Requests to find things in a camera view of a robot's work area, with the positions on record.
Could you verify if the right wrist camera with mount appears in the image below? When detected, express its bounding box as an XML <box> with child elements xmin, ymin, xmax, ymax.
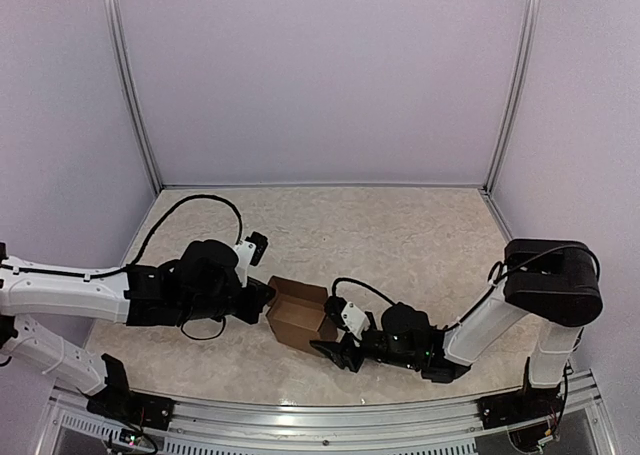
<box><xmin>324</xmin><ymin>296</ymin><xmax>375</xmax><ymax>339</ymax></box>

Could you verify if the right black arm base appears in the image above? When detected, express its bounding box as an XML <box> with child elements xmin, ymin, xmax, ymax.
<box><xmin>477</xmin><ymin>357</ymin><xmax>568</xmax><ymax>430</ymax></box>

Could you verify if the left aluminium corner post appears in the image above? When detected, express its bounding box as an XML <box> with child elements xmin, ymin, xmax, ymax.
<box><xmin>103</xmin><ymin>0</ymin><xmax>164</xmax><ymax>196</ymax></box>

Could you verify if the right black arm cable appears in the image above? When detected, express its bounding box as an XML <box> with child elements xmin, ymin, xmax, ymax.
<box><xmin>332</xmin><ymin>242</ymin><xmax>601</xmax><ymax>334</ymax></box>

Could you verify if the aluminium corner post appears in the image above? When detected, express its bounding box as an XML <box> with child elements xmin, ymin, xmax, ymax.
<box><xmin>483</xmin><ymin>0</ymin><xmax>541</xmax><ymax>198</ymax></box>
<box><xmin>103</xmin><ymin>0</ymin><xmax>164</xmax><ymax>196</ymax></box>

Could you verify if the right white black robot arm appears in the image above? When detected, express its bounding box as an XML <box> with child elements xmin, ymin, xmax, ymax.
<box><xmin>310</xmin><ymin>238</ymin><xmax>603</xmax><ymax>419</ymax></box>

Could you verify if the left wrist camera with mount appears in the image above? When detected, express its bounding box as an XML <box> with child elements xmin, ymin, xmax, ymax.
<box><xmin>234</xmin><ymin>231</ymin><xmax>269</xmax><ymax>278</ymax></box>

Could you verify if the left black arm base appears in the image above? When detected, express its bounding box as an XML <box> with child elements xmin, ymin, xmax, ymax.
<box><xmin>87</xmin><ymin>354</ymin><xmax>176</xmax><ymax>431</ymax></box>

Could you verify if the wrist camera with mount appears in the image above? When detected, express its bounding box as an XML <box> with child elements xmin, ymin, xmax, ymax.
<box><xmin>324</xmin><ymin>296</ymin><xmax>375</xmax><ymax>339</ymax></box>
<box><xmin>234</xmin><ymin>231</ymin><xmax>269</xmax><ymax>278</ymax></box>

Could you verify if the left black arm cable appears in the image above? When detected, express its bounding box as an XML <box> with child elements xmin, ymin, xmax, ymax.
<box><xmin>122</xmin><ymin>194</ymin><xmax>244</xmax><ymax>276</ymax></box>

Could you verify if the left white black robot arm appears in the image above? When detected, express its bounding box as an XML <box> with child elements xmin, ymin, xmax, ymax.
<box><xmin>1</xmin><ymin>240</ymin><xmax>275</xmax><ymax>420</ymax></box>

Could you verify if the right aluminium corner post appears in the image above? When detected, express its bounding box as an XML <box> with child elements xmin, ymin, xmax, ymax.
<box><xmin>483</xmin><ymin>0</ymin><xmax>541</xmax><ymax>198</ymax></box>

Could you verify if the front aluminium frame rail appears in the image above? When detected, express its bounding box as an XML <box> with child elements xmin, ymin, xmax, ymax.
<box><xmin>27</xmin><ymin>372</ymin><xmax>622</xmax><ymax>454</ymax></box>

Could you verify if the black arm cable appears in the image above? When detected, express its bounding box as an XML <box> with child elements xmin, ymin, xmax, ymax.
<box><xmin>122</xmin><ymin>194</ymin><xmax>244</xmax><ymax>276</ymax></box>
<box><xmin>332</xmin><ymin>242</ymin><xmax>601</xmax><ymax>334</ymax></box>

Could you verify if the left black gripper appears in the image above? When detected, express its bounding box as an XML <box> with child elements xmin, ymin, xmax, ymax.
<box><xmin>181</xmin><ymin>279</ymin><xmax>276</xmax><ymax>327</ymax></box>

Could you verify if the brown cardboard box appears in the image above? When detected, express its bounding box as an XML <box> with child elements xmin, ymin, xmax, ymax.
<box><xmin>266</xmin><ymin>276</ymin><xmax>338</xmax><ymax>357</ymax></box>

